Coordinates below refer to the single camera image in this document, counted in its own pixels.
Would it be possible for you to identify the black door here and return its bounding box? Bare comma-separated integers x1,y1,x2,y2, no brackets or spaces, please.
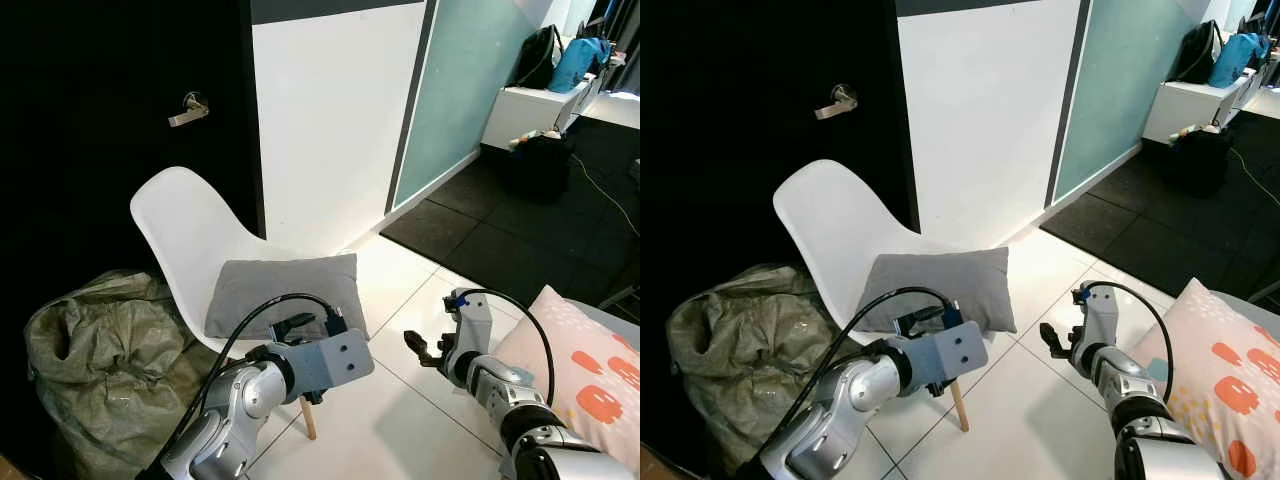
640,0,921,480
0,0,267,480

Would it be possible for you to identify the white bench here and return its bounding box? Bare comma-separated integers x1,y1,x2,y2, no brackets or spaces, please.
1142,68,1280,144
481,75,641,151

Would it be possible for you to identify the pink pillow with orange print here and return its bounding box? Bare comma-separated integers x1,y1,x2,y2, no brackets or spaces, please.
1130,278,1280,480
490,285,641,476

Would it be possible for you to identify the silver door handle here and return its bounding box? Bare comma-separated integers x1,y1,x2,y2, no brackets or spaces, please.
815,84,859,121
168,92,211,128

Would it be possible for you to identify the grey pillow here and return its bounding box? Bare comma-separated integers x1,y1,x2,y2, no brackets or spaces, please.
855,246,1018,336
203,253,369,341

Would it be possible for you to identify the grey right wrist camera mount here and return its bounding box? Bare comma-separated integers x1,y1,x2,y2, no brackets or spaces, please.
445,290,493,376
1075,282,1119,366

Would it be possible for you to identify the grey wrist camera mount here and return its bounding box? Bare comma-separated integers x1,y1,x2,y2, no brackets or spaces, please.
905,320,989,393
1075,282,1119,366
445,290,493,376
288,330,376,398

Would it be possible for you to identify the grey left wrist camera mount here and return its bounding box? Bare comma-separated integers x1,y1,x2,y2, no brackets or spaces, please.
905,320,989,393
288,330,376,398

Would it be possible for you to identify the white plastic chair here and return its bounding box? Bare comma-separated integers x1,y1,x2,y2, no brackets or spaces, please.
130,166,371,441
773,159,1011,433

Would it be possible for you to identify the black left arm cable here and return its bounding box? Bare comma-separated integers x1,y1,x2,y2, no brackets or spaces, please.
775,286,961,471
160,293,346,471

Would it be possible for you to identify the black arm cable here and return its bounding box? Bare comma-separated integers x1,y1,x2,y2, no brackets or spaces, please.
1085,281,1176,401
775,286,961,471
455,288,556,409
160,293,346,471

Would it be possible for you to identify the thin yellow floor cable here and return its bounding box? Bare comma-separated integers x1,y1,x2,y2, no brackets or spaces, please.
570,150,641,236
1230,145,1280,206

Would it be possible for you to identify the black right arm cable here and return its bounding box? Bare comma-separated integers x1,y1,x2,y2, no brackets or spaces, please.
1085,281,1176,401
455,288,556,409

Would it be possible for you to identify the blue bag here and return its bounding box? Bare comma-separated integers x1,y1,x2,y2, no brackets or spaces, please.
1208,32,1269,89
547,36,613,94

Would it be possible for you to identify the teal glass partition panel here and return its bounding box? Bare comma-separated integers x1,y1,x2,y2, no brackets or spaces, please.
1045,0,1216,206
388,0,561,213

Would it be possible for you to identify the black backpack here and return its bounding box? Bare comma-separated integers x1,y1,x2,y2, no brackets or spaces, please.
1170,20,1223,84
510,24,564,91

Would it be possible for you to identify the grey-green woven sack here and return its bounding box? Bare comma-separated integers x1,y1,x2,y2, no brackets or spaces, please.
24,268,241,480
667,263,871,476

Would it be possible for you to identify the black floor bag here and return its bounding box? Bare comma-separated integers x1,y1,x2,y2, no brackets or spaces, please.
500,132,576,201
1165,125,1236,196

